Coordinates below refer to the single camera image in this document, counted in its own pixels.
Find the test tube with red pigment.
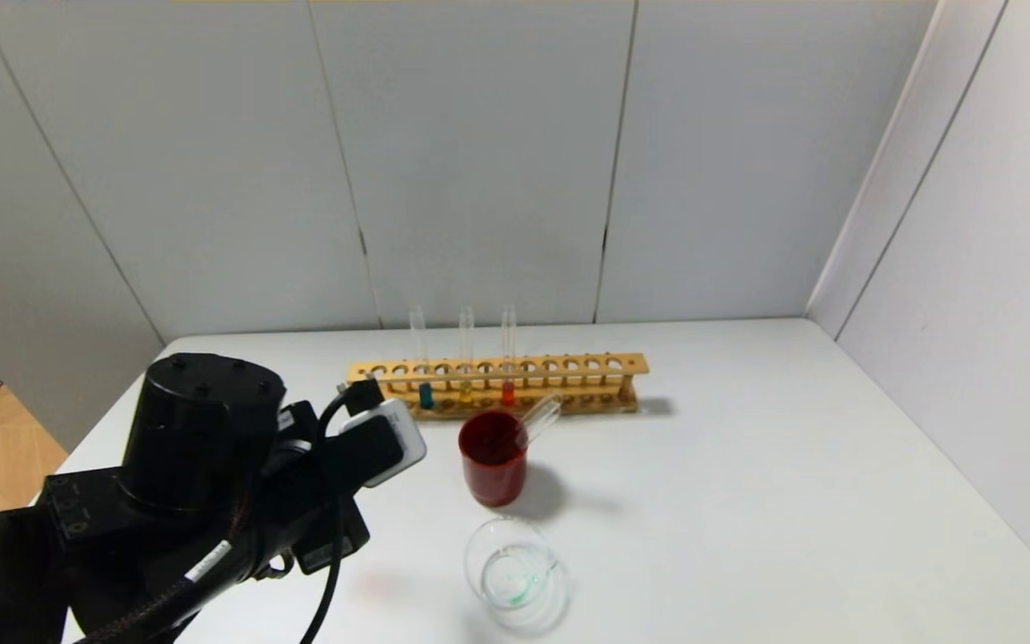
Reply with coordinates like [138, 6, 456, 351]
[501, 305, 518, 407]

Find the empty clear test tube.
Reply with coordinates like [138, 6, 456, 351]
[515, 394, 562, 448]

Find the test tube with yellow pigment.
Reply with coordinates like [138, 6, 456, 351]
[458, 307, 477, 408]

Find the test tube with blue pigment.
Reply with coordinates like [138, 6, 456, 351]
[409, 307, 435, 411]

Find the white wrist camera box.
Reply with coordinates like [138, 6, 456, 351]
[339, 398, 427, 488]

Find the red plastic cup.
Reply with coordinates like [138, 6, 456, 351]
[458, 411, 529, 508]

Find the clear glass beaker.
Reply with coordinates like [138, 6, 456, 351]
[464, 516, 561, 611]

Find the thin black camera cable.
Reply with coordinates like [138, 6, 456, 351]
[299, 380, 384, 644]

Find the wooden test tube rack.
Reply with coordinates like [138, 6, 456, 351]
[346, 353, 650, 423]

